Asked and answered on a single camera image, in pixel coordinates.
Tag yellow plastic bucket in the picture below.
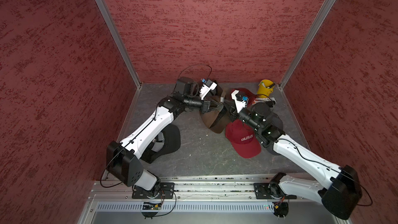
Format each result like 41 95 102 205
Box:
257 79 275 98

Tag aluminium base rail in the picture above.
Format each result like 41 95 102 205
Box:
88 174 274 202

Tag dark grey baseball cap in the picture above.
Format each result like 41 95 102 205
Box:
261 113 285 156

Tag red baseball cap back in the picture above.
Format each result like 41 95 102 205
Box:
230 88 257 107

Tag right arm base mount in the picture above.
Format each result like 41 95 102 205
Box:
254 183 297 201

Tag red baseball cap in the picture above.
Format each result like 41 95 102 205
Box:
226 119 262 159
230 88 257 107

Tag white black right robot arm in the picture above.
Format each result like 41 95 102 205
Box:
223 101 362 220

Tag black baseball cap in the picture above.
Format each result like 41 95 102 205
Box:
141 124 181 164

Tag aluminium corner post left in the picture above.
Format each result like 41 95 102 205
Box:
95 0 142 90

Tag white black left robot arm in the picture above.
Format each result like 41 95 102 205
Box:
105 77 223 191

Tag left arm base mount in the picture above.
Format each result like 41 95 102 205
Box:
132 183 175 200

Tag aluminium corner post right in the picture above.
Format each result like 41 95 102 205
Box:
279 0 336 91

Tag red baseball cap front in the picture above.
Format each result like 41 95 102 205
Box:
226 119 262 159

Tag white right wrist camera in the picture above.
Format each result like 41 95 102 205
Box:
231 90 248 113

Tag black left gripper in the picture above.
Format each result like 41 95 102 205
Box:
183 95 222 115

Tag aluminium corner post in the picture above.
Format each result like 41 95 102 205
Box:
279 0 336 91
95 0 142 90

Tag brown baseball cap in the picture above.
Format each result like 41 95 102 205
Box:
207 82 223 99
200 95 232 134

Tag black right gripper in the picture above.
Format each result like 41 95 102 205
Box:
222 98 261 131

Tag white toothpaste box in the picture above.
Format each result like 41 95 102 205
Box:
254 97 276 104

